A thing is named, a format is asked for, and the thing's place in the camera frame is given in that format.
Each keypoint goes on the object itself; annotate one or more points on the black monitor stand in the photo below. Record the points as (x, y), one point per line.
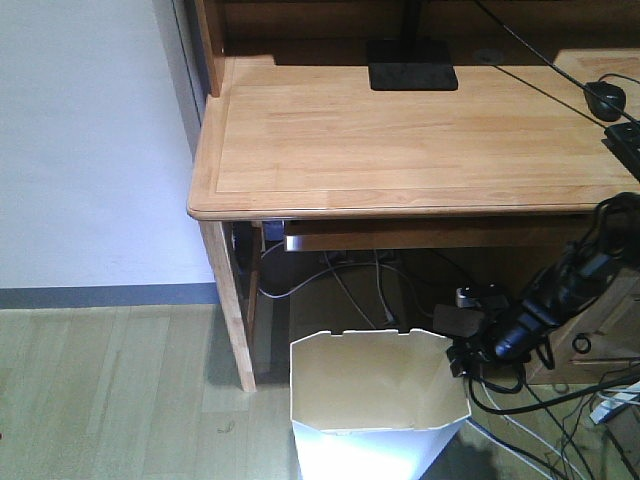
(410, 62)

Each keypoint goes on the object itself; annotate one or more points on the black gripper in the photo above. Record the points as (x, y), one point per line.
(466, 355)

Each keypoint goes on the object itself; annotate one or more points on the black computer mouse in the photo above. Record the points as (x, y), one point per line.
(605, 101)

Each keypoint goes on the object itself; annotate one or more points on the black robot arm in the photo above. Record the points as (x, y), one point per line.
(510, 330)

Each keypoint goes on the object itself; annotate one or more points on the white power strip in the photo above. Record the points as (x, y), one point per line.
(452, 321)

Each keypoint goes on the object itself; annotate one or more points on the black keyboard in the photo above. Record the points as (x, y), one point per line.
(623, 141)

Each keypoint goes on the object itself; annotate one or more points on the light wooden desk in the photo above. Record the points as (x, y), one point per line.
(293, 131)

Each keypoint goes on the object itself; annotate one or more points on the white plastic trash bin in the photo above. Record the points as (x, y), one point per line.
(373, 404)

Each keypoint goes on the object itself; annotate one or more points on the wooden drawer cabinet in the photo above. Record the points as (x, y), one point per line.
(603, 338)

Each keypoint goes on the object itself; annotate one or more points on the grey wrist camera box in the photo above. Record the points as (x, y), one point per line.
(470, 296)

